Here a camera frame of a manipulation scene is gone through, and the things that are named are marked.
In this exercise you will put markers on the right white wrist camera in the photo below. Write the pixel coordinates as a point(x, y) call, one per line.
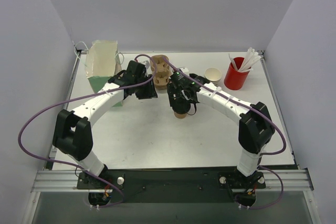
point(184, 70)

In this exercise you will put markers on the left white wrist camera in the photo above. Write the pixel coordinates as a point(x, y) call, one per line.
point(146, 63)

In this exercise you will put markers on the brown paper coffee cup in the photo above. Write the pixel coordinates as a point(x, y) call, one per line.
point(180, 116)

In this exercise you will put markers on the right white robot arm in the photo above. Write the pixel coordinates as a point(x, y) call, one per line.
point(254, 128)

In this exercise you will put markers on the white wrapped straws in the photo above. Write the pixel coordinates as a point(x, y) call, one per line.
point(251, 57)

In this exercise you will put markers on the brown paper cup stack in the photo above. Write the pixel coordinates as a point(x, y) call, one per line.
point(213, 75)

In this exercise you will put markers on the brown cardboard cup carrier stack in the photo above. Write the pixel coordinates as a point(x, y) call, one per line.
point(162, 73)

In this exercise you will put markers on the red straw holder cup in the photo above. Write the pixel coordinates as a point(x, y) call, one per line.
point(234, 80)

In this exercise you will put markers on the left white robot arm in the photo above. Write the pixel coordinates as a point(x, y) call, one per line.
point(73, 134)

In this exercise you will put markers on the aluminium front rail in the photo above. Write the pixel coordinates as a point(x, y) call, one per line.
point(67, 180)

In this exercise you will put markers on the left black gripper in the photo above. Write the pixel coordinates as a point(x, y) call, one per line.
point(146, 92)

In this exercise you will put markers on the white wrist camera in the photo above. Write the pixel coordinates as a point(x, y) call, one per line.
point(146, 63)
point(184, 70)

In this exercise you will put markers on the black coffee lid stack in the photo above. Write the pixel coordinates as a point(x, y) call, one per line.
point(198, 78)

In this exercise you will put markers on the green paper takeout bag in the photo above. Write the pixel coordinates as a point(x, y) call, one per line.
point(103, 61)

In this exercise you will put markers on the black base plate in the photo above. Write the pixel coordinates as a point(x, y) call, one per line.
point(172, 194)

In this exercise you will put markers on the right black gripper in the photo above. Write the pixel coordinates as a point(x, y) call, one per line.
point(180, 102)

